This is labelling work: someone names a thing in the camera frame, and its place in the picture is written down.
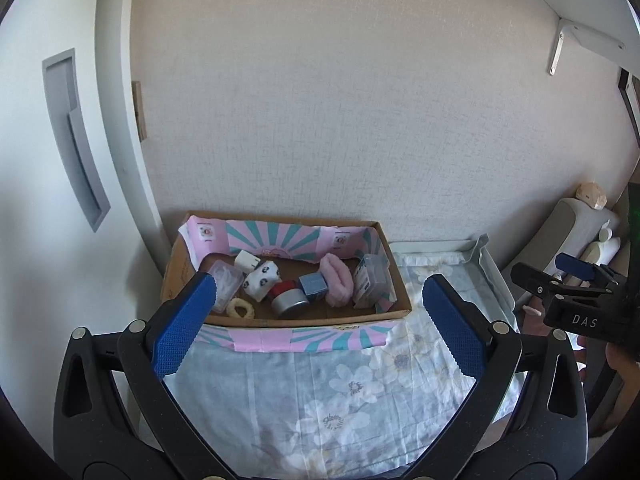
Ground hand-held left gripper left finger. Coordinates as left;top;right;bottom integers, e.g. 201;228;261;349
52;270;236;480

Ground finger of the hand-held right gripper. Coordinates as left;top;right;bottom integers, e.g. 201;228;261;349
510;262;601;308
555;252;628;286

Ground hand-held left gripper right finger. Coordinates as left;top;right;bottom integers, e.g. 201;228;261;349
421;274;588;480

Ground clear plastic swab box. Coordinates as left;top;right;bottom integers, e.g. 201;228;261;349
206;259;245;311

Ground cream fluffy scrunchie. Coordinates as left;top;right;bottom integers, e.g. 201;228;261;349
227;297;257;319

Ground white charger plug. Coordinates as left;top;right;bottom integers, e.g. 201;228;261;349
234;250;261;275

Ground clear box with blue contents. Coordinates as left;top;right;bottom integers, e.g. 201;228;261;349
352;253;390;309

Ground grey tape roll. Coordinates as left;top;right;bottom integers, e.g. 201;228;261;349
271;281;311;319

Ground pink fluffy scrunchie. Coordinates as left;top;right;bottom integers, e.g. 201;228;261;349
319;253;355;307

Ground cardboard box with pink flaps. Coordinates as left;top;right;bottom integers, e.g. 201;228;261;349
160;210;413;353

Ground person's right forearm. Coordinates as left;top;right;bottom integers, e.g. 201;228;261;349
602;342;640;436

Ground grey cushion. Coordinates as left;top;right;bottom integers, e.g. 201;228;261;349
517;197;621;286

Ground beige plush toy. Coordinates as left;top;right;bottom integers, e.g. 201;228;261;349
574;183;608;210

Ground white table with raised rim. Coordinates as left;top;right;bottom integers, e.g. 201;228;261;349
389;233;518;331

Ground white patterned cloth roll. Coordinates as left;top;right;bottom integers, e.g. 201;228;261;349
240;260;282;303

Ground dark grey cube box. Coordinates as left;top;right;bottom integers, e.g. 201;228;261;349
298;272;331;303

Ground light blue floral sheet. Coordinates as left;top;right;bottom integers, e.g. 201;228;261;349
135;255;521;478

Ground white sliding door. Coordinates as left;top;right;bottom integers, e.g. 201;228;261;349
0;0;166;411

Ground dark picture frame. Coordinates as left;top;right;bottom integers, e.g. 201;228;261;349
617;67;640;138

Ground white wall bracket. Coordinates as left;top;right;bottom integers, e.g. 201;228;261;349
547;18;627;77

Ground brown wall block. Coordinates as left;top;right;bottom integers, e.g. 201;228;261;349
131;80;149;142

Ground grey recessed door handle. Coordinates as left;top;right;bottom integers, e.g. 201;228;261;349
41;48;112;233

